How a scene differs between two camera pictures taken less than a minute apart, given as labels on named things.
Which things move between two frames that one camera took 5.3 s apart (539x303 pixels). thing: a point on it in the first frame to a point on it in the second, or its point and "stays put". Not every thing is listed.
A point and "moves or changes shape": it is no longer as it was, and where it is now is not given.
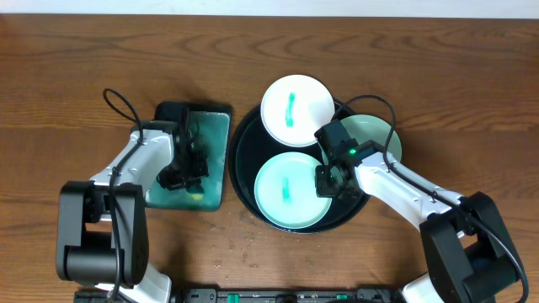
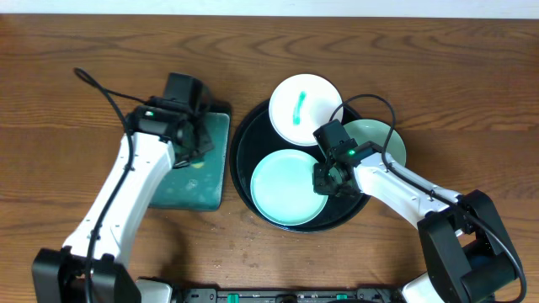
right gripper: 322,187 stays put
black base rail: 285,295 stays put
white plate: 295,108 moves or changes shape
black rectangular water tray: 213,124 stays put
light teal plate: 285,194 stays put
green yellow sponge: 196,196 moves or changes shape
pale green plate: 365,128 moves or changes shape
